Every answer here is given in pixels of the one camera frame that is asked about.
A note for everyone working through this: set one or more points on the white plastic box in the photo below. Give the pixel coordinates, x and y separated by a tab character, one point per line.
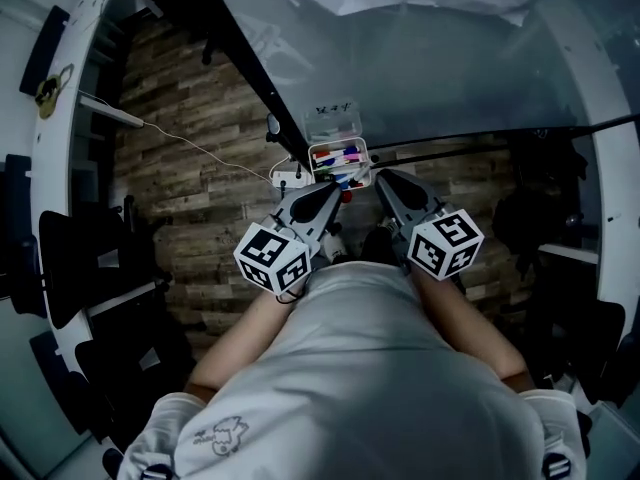
364	142

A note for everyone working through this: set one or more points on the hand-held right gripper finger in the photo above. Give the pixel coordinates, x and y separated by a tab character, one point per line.
425	193
392	213

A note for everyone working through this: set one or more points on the clear tray of coloured markers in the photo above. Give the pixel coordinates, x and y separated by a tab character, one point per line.
335	158

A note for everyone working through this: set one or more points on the white power strip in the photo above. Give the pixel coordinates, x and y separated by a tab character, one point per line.
287	179

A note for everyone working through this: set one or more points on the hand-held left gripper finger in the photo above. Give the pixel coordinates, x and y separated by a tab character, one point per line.
295	203
322	228

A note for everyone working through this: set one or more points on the black framed whiteboard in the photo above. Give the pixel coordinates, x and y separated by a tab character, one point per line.
425	68

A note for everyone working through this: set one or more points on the person's white shoe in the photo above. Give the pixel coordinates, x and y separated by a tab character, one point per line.
334	244

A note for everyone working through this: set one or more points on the person's dark trousers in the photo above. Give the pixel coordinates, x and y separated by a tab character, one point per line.
377	245

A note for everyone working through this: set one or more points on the red round magnet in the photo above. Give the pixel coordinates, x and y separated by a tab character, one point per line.
346	197

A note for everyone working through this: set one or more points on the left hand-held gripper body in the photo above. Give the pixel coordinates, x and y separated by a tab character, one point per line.
270	258

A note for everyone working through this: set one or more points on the dark desk divider panel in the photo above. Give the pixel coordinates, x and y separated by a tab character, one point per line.
22	248
55	378
45	48

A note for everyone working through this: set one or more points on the person's left forearm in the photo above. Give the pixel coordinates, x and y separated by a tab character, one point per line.
240	338

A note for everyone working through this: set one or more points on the yellow black desk item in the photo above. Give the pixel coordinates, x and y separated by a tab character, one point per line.
50	99

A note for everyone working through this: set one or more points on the white desk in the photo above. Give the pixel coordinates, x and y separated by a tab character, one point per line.
52	168
612	193

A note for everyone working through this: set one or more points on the black office chair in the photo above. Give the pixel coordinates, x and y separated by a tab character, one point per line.
590	348
130	368
537	208
80	258

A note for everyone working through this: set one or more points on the person's right forearm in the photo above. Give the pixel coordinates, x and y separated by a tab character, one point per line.
465	323

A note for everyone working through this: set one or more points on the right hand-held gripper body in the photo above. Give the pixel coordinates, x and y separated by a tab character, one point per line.
445	245

